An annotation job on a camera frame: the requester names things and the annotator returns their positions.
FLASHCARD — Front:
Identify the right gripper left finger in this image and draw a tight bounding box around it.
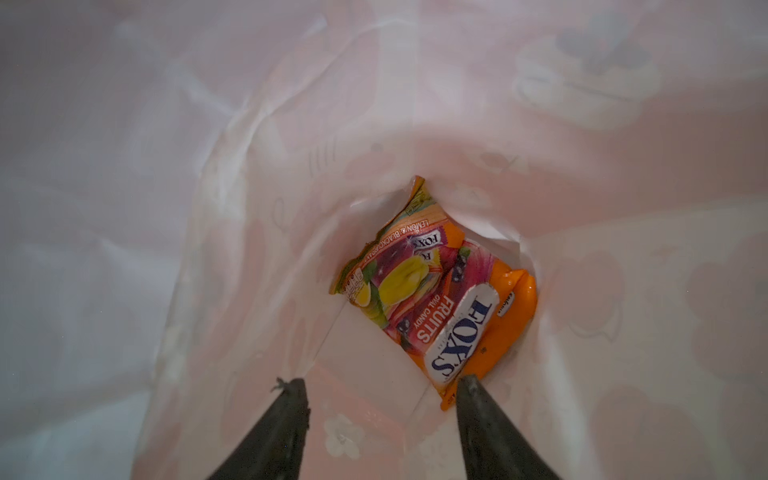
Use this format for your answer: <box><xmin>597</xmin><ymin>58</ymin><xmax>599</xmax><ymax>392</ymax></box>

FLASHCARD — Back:
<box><xmin>209</xmin><ymin>378</ymin><xmax>311</xmax><ymax>480</ymax></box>

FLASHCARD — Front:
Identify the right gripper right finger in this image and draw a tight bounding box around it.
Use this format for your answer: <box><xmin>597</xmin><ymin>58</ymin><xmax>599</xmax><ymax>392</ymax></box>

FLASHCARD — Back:
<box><xmin>456</xmin><ymin>375</ymin><xmax>558</xmax><ymax>480</ymax></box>

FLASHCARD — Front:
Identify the orange snack packet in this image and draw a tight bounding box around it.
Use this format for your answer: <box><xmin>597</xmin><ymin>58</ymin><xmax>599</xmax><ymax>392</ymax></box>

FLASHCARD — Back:
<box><xmin>330</xmin><ymin>176</ymin><xmax>538</xmax><ymax>410</ymax></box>

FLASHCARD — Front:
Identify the red white paper gift bag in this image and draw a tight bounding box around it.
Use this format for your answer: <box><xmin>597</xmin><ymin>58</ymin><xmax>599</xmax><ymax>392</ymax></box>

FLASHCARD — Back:
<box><xmin>1</xmin><ymin>1</ymin><xmax>767</xmax><ymax>479</ymax></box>

